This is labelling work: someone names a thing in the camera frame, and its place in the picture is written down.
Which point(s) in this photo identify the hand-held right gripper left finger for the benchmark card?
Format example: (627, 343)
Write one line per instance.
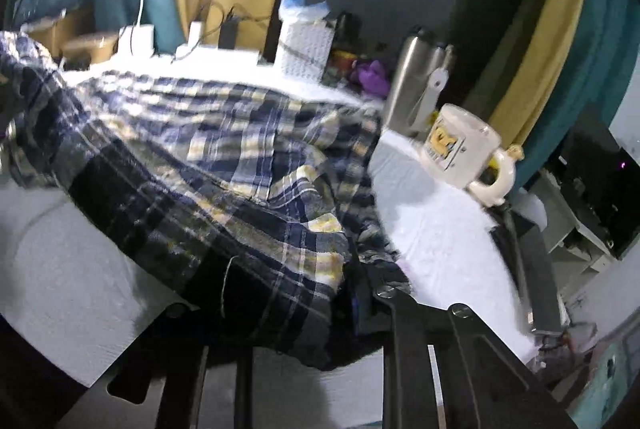
(185, 334)

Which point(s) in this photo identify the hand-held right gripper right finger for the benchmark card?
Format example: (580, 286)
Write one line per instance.
(395, 324)

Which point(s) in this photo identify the blue yellow plaid shirt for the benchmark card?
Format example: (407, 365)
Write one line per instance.
(225, 149)

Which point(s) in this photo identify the white textured table cover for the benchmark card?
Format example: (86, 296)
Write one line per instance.
(440, 234)

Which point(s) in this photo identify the dark chair back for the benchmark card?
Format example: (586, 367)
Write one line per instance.
(540, 279)

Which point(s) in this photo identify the white cartoon mug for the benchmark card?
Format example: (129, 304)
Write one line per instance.
(460, 144)

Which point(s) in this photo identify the grey shelf unit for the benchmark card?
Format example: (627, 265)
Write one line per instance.
(565, 219)

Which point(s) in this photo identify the stainless steel tumbler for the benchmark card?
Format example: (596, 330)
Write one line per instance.
(407, 84)

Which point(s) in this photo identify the black appliance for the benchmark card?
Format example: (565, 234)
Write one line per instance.
(600, 189)

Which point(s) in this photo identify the purple cloth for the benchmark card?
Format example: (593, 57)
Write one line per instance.
(372, 76)

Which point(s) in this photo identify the yellow lidded jar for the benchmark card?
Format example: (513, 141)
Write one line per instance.
(342, 59)

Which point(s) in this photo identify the white power strip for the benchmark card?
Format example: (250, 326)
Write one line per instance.
(220, 55)

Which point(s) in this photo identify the white plastic basket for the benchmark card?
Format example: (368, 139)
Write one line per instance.
(305, 51)

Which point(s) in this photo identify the white charger plug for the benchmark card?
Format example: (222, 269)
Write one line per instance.
(195, 34)

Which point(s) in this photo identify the tan round container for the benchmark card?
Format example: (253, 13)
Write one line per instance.
(90, 49)

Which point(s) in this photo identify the black power adapter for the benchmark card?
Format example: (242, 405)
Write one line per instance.
(229, 36)

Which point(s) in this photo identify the teal curtain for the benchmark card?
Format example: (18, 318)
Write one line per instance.
(160, 4)
(585, 74)

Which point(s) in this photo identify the blue plastic bag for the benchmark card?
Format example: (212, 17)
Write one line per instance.
(300, 9)

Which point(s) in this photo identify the brown cardboard box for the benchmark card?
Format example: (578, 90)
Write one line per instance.
(47, 31)

